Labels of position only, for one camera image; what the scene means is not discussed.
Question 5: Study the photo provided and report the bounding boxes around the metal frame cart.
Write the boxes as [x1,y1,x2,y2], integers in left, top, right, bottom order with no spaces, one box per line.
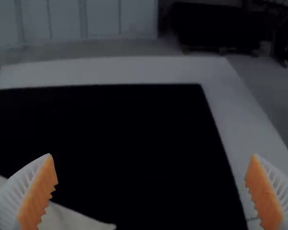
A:
[266,0,288,70]

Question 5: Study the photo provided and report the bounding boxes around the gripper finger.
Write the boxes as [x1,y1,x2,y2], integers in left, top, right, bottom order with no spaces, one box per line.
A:
[0,153,59,230]
[244,154,288,230]

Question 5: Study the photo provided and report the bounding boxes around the black mat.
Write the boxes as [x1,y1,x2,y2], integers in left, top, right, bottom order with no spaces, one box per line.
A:
[0,83,250,230]

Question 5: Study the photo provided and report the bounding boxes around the grey cupboard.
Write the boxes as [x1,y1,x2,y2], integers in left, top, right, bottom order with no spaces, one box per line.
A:
[0,0,159,52]

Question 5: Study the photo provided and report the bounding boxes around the black crate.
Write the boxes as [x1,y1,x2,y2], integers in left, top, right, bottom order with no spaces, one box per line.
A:
[158,0,288,52]

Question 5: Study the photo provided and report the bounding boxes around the pale towel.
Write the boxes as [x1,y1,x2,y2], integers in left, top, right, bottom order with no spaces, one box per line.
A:
[0,169,117,230]

